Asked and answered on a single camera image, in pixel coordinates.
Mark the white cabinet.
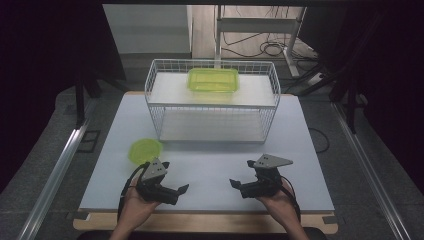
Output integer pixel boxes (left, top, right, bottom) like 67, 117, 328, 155
102, 3, 194, 56

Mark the white desk frame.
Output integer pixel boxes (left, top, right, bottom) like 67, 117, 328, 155
214, 4, 308, 79

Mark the aluminium rail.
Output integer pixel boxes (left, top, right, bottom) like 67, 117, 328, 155
16, 97, 100, 240
330, 101, 414, 240

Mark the green round plastic bowl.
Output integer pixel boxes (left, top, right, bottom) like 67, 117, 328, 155
127, 137, 165, 166

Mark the white wire shelf rack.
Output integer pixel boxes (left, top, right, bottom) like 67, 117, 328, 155
144, 58, 282, 145

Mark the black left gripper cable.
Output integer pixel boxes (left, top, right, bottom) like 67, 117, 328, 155
116, 161, 152, 222

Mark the black metal stand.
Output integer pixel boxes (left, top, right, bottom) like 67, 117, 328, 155
328, 64, 369, 135
74, 64, 104, 130

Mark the person's left hand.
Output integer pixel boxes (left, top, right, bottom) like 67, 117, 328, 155
120, 175, 162, 232

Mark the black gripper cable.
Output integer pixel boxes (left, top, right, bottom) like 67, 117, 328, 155
280, 179, 302, 224
116, 161, 152, 222

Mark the white power strip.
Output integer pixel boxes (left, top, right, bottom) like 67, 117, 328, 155
305, 71, 325, 88

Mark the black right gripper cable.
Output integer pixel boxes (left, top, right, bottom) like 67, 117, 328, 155
280, 179, 302, 224

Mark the person's right hand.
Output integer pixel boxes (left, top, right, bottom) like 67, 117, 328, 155
255, 177, 300, 230

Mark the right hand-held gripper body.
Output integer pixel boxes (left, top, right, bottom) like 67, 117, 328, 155
239, 153, 295, 200

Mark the black floor cable loop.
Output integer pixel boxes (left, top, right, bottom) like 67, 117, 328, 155
308, 127, 331, 155

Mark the bundle of black floor cables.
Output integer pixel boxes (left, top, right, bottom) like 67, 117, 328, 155
221, 5, 319, 60

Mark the green rectangular plastic container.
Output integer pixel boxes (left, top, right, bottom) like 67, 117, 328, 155
186, 67, 241, 94

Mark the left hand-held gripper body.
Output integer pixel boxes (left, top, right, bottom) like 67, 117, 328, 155
135, 157, 180, 206

